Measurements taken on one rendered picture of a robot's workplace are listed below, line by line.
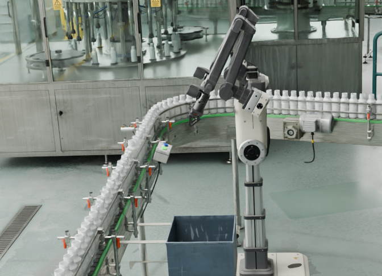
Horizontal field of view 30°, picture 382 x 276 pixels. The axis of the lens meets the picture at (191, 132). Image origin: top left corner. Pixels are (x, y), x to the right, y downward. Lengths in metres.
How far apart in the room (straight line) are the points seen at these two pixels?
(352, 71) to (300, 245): 3.85
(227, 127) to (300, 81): 3.71
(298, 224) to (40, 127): 2.92
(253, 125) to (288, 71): 4.78
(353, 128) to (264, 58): 3.92
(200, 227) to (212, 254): 0.31
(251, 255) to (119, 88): 3.10
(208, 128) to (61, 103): 2.38
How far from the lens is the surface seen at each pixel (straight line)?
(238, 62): 3.83
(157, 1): 6.84
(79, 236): 2.97
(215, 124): 5.20
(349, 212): 6.00
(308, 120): 4.87
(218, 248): 3.30
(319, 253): 5.31
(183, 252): 3.33
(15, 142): 7.47
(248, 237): 4.36
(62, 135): 7.30
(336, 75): 8.86
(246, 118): 4.04
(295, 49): 8.75
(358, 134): 4.99
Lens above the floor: 2.36
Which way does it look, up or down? 17 degrees down
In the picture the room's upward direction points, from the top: 4 degrees counter-clockwise
